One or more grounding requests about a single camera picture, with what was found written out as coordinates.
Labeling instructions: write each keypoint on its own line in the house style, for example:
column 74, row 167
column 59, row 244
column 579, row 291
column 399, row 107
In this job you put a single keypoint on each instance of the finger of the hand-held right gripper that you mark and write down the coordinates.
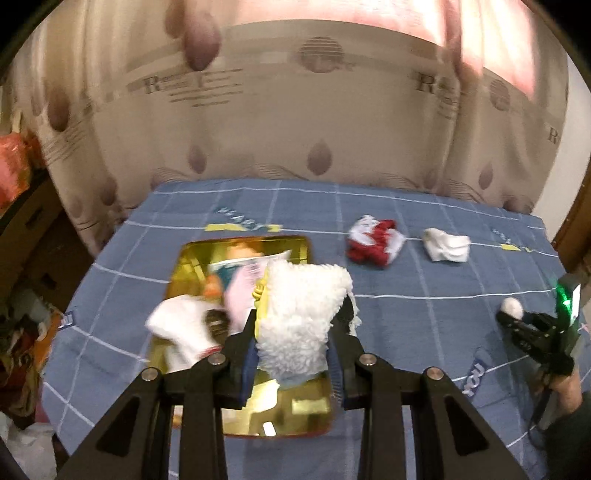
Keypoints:
column 526, row 330

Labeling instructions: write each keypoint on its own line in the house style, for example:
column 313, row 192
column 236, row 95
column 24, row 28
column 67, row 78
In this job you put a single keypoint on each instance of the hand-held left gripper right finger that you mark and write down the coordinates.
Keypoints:
column 337, row 374

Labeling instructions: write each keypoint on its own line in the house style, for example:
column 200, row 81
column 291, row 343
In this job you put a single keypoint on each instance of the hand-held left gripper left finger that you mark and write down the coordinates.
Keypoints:
column 248, row 369

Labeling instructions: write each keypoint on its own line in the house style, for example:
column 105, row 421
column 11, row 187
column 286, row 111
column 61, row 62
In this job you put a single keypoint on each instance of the small white ball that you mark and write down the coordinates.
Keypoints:
column 512, row 307

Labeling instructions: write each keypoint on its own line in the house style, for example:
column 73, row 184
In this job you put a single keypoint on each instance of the light blue towel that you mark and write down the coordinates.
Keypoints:
column 293, row 382

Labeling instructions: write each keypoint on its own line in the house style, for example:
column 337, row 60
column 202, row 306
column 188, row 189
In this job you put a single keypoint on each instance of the gold metal tin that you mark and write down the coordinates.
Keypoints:
column 286, row 415

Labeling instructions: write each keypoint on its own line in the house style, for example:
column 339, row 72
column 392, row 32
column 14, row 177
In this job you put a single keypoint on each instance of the white fluffy cloth yellow lining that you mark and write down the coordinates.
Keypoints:
column 300, row 314

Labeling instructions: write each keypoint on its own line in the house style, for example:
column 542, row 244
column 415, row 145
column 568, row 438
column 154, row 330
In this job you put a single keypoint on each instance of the pink and white cloth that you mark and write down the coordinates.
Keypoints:
column 242, row 295

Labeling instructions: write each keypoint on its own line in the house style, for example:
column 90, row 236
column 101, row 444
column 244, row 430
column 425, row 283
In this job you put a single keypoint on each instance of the person's right forearm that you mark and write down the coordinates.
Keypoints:
column 572, row 397

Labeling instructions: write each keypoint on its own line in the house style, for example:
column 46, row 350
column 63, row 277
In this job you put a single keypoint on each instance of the blue checked tablecloth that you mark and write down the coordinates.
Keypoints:
column 415, row 323

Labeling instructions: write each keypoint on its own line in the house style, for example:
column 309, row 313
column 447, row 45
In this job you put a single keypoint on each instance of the orange rubber pig toy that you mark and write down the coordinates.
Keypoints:
column 241, row 253

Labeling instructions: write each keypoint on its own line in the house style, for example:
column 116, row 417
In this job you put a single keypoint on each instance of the red and white sock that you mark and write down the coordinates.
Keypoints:
column 369, row 244

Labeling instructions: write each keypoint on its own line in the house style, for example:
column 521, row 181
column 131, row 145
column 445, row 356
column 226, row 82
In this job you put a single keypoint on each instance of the pile of clutter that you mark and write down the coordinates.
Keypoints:
column 21, row 350

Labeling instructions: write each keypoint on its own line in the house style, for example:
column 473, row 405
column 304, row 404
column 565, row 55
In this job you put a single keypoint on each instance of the white plastic bag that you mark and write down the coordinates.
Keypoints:
column 27, row 452

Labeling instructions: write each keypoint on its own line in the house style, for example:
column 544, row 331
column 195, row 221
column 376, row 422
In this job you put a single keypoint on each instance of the cardboard box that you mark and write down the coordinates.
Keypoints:
column 37, row 240

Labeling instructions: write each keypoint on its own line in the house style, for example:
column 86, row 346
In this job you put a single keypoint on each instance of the leaf print curtain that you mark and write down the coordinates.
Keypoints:
column 323, row 115

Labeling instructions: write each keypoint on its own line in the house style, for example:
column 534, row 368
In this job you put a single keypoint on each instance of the red plastic bag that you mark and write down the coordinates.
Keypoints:
column 11, row 166

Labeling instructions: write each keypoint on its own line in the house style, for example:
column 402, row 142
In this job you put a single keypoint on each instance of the wooden door frame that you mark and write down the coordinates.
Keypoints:
column 575, row 221

